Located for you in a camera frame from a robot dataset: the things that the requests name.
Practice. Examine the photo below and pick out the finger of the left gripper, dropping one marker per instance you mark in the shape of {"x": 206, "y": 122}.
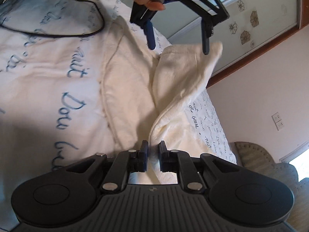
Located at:
{"x": 207, "y": 32}
{"x": 149, "y": 33}

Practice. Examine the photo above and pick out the olive green headboard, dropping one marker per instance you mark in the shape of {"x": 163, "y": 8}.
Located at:
{"x": 255, "y": 158}

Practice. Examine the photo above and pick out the white floral wardrobe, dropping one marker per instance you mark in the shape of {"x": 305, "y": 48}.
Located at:
{"x": 253, "y": 28}

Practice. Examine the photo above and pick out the white script-print duvet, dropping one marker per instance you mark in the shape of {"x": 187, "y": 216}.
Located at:
{"x": 52, "y": 113}

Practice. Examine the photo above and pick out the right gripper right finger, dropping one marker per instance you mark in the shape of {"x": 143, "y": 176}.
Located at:
{"x": 167, "y": 159}

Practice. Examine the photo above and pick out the white wall socket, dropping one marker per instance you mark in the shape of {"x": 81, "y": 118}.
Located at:
{"x": 278, "y": 121}

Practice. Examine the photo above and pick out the cream fleece pants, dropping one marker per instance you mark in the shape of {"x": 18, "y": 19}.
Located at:
{"x": 144, "y": 95}

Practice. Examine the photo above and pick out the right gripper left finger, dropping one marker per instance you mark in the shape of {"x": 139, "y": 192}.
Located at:
{"x": 140, "y": 158}

